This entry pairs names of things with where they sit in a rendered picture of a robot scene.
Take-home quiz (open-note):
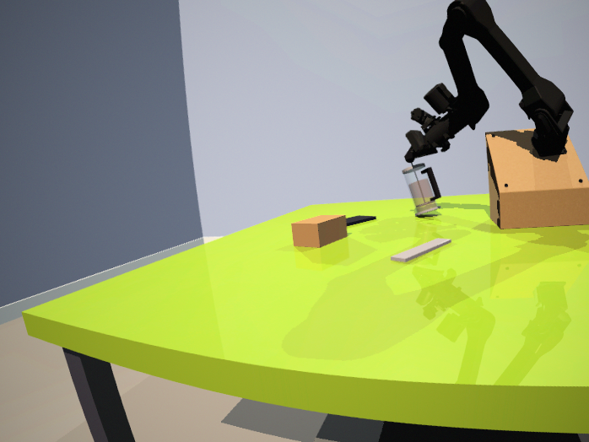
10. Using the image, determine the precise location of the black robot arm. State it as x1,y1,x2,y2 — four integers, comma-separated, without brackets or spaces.
424,0,574,157

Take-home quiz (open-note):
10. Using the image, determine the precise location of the french press coffee maker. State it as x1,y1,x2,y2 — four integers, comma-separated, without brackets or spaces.
402,157,441,216

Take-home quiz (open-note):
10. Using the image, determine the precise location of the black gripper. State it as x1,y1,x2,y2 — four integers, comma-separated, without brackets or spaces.
404,118,455,159

